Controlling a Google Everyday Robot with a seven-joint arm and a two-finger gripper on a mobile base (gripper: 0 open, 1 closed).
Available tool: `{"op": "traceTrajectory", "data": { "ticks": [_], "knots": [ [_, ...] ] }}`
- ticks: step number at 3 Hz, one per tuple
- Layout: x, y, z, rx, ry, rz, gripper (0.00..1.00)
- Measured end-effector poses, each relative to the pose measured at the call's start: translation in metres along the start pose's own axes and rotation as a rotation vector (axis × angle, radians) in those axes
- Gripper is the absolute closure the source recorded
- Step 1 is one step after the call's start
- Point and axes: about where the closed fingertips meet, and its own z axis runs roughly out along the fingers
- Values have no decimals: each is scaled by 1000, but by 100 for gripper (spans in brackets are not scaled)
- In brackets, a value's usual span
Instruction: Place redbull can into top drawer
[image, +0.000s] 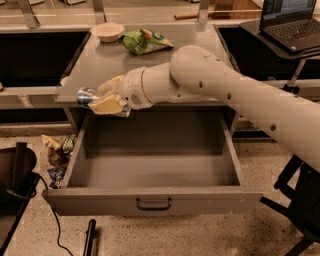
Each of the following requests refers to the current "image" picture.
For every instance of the black stand base right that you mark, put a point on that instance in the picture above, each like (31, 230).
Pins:
(301, 184)

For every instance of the black chair left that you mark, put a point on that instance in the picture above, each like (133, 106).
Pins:
(17, 183)

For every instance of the beige bowl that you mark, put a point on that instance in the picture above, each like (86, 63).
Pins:
(107, 32)

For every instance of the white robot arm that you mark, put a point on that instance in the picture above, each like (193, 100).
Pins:
(194, 74)

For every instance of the pile of snack wrappers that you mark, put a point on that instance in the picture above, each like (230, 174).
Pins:
(58, 155)

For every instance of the black bar on floor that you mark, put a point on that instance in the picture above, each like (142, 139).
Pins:
(90, 242)

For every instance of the wooden stick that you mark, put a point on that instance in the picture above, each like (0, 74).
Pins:
(212, 15)

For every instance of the green chip bag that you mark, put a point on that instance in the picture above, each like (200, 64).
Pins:
(143, 41)

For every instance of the open grey top drawer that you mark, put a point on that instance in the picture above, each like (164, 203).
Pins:
(187, 156)

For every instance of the blue silver redbull can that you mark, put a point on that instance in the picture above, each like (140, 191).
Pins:
(88, 95)

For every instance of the black drawer handle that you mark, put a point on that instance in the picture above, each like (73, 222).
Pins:
(153, 205)

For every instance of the black laptop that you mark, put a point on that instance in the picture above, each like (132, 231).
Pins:
(291, 23)

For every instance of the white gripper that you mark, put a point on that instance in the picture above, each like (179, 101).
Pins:
(131, 89)

